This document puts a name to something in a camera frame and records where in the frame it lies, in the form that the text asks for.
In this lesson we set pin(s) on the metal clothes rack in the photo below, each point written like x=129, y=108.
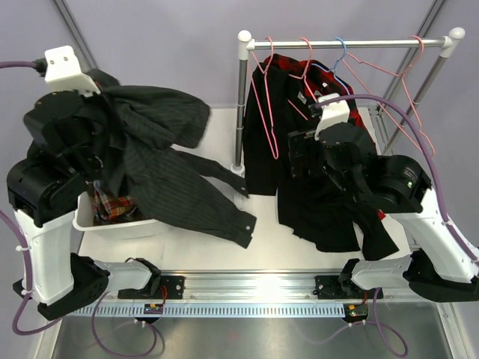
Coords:
x=247, y=45

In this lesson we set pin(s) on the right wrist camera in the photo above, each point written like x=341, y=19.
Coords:
x=330, y=114

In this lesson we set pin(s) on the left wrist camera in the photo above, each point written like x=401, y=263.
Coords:
x=62, y=72

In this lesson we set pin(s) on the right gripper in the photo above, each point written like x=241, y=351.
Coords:
x=301, y=143

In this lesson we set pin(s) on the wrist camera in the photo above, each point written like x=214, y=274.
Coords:
x=62, y=72
x=330, y=114

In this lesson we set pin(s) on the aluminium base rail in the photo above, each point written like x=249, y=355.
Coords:
x=251, y=285

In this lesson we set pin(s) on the plain black shirt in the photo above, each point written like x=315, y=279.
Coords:
x=335, y=223

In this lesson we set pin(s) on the orange plaid shirt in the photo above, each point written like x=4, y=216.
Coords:
x=109, y=209

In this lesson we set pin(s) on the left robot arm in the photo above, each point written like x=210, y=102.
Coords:
x=71, y=134

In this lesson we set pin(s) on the white slotted cable duct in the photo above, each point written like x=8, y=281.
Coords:
x=213, y=310

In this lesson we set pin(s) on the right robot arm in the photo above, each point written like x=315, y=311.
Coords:
x=439, y=270

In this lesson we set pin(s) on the dark pinstripe shirt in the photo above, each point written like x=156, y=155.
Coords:
x=169, y=185

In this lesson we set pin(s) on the red black checked shirt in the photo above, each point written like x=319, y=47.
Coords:
x=290, y=103

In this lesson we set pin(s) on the white plastic basket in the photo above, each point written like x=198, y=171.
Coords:
x=84, y=221

